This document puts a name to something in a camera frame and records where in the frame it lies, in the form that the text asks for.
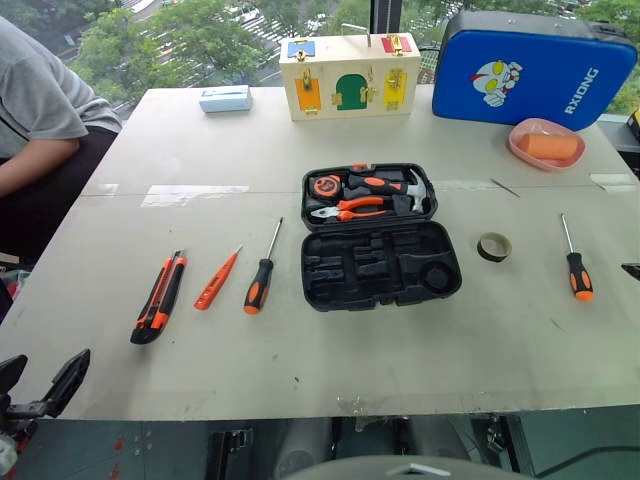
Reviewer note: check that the blue cartoon print case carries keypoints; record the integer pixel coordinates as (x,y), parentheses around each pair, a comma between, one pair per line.
(530,95)

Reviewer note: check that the black orange screwdriver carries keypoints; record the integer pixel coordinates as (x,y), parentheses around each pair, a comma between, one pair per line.
(579,275)
(259,285)

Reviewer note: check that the yellow black object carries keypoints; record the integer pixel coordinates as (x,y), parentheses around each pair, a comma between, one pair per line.
(635,124)

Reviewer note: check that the pink plastic dish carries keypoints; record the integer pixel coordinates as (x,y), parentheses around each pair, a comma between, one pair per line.
(520,150)

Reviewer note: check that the person in grey shirt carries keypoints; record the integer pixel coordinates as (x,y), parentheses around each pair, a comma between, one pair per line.
(35,100)

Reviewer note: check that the black tape roll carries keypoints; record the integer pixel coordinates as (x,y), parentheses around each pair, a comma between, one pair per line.
(484,248)

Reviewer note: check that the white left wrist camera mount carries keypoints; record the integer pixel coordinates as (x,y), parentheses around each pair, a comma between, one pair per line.
(6,452)

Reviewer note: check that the black metal bracket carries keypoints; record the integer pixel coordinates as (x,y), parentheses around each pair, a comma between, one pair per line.
(227,450)

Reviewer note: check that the metal hex key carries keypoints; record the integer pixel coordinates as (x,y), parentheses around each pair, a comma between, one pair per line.
(366,36)

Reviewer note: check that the orange cylinder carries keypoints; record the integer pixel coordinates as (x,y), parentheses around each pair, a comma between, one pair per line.
(547,146)

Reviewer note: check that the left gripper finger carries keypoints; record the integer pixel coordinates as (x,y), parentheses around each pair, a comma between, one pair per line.
(67,382)
(11,372)

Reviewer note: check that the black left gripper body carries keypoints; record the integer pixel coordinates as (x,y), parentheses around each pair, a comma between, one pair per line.
(20,417)

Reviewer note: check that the clear tape patch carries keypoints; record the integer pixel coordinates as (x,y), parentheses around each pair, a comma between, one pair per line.
(612,182)

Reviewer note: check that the black tool case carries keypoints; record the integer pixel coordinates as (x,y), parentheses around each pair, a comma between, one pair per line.
(380,280)

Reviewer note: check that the orange voltage tester pen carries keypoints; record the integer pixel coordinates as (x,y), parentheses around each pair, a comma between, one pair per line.
(215,282)

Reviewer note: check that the light blue box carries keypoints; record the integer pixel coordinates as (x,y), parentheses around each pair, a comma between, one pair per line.
(225,100)

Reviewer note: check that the orange black utility knife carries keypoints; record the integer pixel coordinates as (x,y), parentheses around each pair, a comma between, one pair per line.
(160,295)

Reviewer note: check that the wooden latch busy box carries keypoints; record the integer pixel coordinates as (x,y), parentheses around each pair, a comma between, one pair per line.
(350,60)

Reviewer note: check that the thin metal rod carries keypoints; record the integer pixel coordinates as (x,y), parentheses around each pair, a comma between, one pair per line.
(505,188)

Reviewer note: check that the orange black tape measure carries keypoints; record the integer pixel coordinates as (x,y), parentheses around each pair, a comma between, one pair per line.
(324,186)

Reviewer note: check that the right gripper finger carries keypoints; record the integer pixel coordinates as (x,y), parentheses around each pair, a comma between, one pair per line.
(634,270)

